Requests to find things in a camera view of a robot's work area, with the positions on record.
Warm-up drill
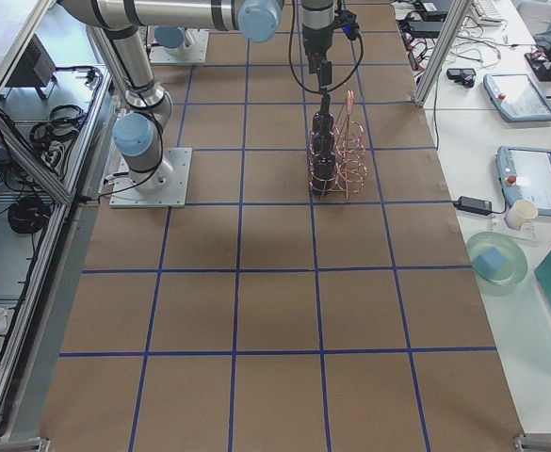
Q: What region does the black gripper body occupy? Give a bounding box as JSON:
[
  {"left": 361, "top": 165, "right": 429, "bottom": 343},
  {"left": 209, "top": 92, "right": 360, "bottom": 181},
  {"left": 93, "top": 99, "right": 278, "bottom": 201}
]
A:
[{"left": 302, "top": 37, "right": 332, "bottom": 87}]

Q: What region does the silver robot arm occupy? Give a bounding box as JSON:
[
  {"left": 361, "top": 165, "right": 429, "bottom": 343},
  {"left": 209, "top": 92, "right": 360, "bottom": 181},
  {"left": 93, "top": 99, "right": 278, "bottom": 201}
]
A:
[
  {"left": 59, "top": 1, "right": 356, "bottom": 111},
  {"left": 87, "top": 25, "right": 173, "bottom": 192}
]

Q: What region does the dark wine bottle in basket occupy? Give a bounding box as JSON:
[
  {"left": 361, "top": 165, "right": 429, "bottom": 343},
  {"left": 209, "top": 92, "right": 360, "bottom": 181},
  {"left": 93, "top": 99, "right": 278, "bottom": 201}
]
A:
[{"left": 311, "top": 154, "right": 335, "bottom": 196}]

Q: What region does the black small power adapter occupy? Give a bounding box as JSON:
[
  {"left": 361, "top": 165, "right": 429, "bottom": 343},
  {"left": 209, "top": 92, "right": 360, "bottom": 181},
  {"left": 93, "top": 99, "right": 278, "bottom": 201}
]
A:
[{"left": 453, "top": 196, "right": 493, "bottom": 216}]

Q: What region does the blue teach pendant far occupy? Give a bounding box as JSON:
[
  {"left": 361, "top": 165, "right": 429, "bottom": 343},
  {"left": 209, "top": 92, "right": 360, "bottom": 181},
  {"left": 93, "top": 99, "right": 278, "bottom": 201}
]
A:
[{"left": 482, "top": 73, "right": 551, "bottom": 122}]

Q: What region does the blue teach pendant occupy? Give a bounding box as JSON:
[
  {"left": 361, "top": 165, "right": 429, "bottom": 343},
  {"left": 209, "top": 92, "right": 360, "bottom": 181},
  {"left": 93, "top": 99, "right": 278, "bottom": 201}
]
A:
[
  {"left": 495, "top": 146, "right": 551, "bottom": 217},
  {"left": 482, "top": 73, "right": 551, "bottom": 122}
]

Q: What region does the blue teach pendant near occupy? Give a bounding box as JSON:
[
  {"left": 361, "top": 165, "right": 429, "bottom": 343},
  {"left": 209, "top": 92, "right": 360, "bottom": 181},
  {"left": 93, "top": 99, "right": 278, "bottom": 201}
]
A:
[{"left": 495, "top": 146, "right": 551, "bottom": 217}]

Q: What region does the white paper cup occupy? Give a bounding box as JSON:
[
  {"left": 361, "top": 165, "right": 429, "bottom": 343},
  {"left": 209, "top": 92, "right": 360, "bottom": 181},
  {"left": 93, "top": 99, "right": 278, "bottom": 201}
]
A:
[{"left": 504, "top": 199, "right": 539, "bottom": 231}]

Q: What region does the blue foam cube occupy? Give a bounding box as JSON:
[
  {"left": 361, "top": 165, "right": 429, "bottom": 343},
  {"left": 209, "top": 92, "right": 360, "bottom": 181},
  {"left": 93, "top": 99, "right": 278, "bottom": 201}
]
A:
[{"left": 472, "top": 247, "right": 511, "bottom": 281}]

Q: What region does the green glass plate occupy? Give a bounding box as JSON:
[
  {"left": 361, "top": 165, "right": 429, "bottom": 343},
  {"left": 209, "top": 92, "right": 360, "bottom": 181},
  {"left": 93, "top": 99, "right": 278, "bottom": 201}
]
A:
[{"left": 466, "top": 232, "right": 528, "bottom": 287}]

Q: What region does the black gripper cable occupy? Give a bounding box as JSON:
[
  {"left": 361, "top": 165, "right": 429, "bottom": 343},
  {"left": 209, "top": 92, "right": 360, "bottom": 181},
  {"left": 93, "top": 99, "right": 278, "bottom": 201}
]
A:
[{"left": 287, "top": 0, "right": 365, "bottom": 94}]

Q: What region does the copper wire wine basket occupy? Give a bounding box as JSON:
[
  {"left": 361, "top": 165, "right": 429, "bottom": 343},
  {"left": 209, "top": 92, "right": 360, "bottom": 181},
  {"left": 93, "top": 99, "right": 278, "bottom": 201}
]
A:
[{"left": 309, "top": 90, "right": 368, "bottom": 200}]

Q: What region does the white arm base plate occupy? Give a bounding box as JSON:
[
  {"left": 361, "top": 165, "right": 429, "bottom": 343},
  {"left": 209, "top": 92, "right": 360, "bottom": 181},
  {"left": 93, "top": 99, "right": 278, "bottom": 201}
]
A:
[
  {"left": 149, "top": 26, "right": 209, "bottom": 66},
  {"left": 109, "top": 148, "right": 192, "bottom": 208}
]

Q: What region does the aluminium frame post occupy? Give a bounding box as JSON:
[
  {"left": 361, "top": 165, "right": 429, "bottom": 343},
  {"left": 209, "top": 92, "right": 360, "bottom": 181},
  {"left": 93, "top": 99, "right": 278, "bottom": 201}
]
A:
[{"left": 413, "top": 0, "right": 471, "bottom": 107}]

